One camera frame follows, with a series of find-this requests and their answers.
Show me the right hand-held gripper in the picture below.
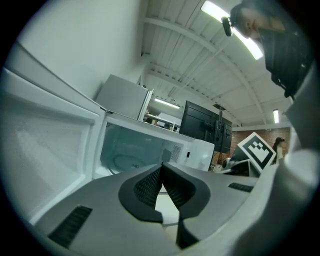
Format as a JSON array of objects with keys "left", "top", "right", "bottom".
[{"left": 219, "top": 131, "right": 277, "bottom": 179}]

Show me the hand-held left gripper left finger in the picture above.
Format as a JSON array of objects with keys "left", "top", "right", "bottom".
[{"left": 29, "top": 162, "right": 181, "bottom": 256}]

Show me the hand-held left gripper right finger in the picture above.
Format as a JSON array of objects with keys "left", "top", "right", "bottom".
[{"left": 161, "top": 162, "right": 260, "bottom": 256}]

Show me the glass turntable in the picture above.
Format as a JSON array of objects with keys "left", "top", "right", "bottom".
[{"left": 107, "top": 152, "right": 163, "bottom": 176}]

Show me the black screen on stand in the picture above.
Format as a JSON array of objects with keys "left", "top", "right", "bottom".
[{"left": 179, "top": 100, "right": 233, "bottom": 154}]

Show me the person's grey hoodie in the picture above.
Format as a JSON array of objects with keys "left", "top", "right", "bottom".
[{"left": 249, "top": 59, "right": 320, "bottom": 256}]

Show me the white microwave oven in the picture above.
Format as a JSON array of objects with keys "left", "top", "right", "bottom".
[{"left": 92, "top": 111, "right": 216, "bottom": 181}]

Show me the white microwave door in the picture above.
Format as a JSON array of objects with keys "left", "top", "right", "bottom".
[{"left": 0, "top": 42, "right": 107, "bottom": 226}]

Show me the person's black vest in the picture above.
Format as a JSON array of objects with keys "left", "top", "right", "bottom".
[{"left": 258, "top": 24, "right": 316, "bottom": 99}]

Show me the light grey cabinet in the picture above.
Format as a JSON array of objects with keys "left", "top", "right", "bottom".
[{"left": 96, "top": 74, "right": 154, "bottom": 121}]

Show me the person's face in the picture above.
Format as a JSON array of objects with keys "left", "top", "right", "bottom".
[{"left": 233, "top": 4, "right": 275, "bottom": 40}]

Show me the black head-mounted camera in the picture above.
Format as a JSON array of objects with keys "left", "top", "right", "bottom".
[{"left": 221, "top": 15, "right": 238, "bottom": 38}]

